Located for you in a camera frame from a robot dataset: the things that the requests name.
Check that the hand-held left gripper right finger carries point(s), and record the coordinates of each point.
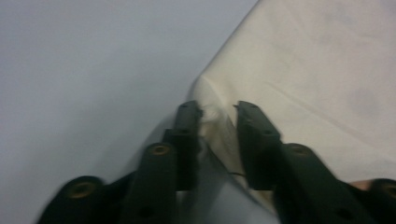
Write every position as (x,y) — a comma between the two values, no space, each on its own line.
(258,146)

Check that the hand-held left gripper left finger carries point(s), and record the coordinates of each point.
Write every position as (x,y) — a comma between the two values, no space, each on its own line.
(186,140)

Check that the light blue mat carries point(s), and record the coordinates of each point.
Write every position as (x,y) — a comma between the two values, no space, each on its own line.
(77,77)

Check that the cream baby bodysuit brown trim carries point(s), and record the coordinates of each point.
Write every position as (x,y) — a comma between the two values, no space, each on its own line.
(295,77)

